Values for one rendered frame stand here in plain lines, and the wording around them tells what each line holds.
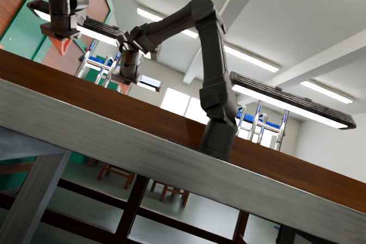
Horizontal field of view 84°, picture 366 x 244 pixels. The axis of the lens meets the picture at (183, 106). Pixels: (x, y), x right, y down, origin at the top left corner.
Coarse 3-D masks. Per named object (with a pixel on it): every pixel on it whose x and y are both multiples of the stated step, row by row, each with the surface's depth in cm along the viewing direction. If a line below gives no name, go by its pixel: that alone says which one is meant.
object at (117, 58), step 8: (88, 16) 95; (96, 40) 111; (88, 48) 109; (88, 56) 108; (120, 56) 110; (80, 64) 107; (96, 64) 108; (104, 64) 108; (112, 64) 108; (80, 72) 106; (104, 80) 106
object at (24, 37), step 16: (0, 0) 96; (16, 0) 104; (32, 0) 111; (96, 0) 172; (0, 16) 99; (16, 16) 106; (32, 16) 116; (96, 16) 181; (0, 32) 102; (16, 32) 109; (32, 32) 120; (16, 48) 114; (32, 48) 124; (48, 48) 136; (80, 48) 174; (48, 64) 144; (64, 64) 161
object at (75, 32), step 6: (54, 18) 62; (60, 18) 63; (66, 18) 64; (42, 24) 65; (48, 24) 67; (54, 24) 64; (60, 24) 64; (66, 24) 65; (54, 30) 64; (60, 30) 65; (66, 30) 66; (78, 30) 69; (66, 36) 65; (72, 36) 66
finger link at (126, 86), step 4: (112, 76) 75; (116, 76) 75; (116, 80) 76; (120, 80) 75; (124, 80) 76; (124, 84) 76; (128, 84) 76; (124, 88) 78; (128, 88) 82; (124, 92) 80
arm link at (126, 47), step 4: (124, 44) 71; (128, 44) 72; (132, 44) 73; (124, 48) 70; (128, 48) 70; (132, 48) 69; (136, 48) 71; (124, 52) 69; (128, 52) 69; (132, 52) 69; (136, 52) 70; (124, 56) 70; (128, 56) 70; (132, 56) 70; (136, 56) 71; (124, 60) 71; (128, 60) 71; (132, 60) 71; (136, 60) 72; (128, 64) 73; (132, 64) 72
